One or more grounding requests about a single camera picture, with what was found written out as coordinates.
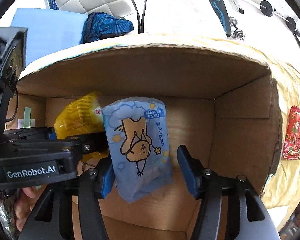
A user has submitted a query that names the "yellow snack packet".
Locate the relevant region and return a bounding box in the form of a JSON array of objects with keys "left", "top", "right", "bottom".
[{"left": 53, "top": 90, "right": 108, "bottom": 163}]

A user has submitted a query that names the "light blue tissue packet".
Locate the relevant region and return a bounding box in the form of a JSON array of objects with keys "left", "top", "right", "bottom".
[{"left": 102, "top": 97, "right": 172, "bottom": 203}]

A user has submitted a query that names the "red snack packet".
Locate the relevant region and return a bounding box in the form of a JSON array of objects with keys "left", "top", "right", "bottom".
[{"left": 283, "top": 106, "right": 300, "bottom": 160}]

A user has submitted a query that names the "person's hand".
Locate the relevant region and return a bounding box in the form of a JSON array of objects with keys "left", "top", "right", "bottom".
[{"left": 13, "top": 185, "right": 46, "bottom": 231}]

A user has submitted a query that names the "open cardboard box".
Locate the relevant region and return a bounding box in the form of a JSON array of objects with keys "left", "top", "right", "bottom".
[{"left": 17, "top": 38, "right": 283, "bottom": 239}]

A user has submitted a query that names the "dark blue cloth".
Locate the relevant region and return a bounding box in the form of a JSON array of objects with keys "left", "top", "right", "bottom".
[{"left": 81, "top": 12, "right": 134, "bottom": 44}]

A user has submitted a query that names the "blue foam mat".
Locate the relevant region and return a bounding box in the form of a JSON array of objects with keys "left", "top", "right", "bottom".
[{"left": 11, "top": 8, "right": 88, "bottom": 65}]

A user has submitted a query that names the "yellow tablecloth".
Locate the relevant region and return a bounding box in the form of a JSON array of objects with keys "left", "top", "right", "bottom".
[{"left": 149, "top": 33, "right": 300, "bottom": 210}]

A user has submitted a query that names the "chrome dumbbell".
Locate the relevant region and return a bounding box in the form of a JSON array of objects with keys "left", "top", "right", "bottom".
[{"left": 229, "top": 17, "right": 245, "bottom": 42}]

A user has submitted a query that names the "black blue weight bench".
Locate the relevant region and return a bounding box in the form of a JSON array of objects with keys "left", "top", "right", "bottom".
[{"left": 209, "top": 0, "right": 231, "bottom": 37}]

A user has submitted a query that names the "floor barbell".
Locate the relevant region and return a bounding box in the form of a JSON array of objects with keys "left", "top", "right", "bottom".
[{"left": 259, "top": 0, "right": 297, "bottom": 32}]

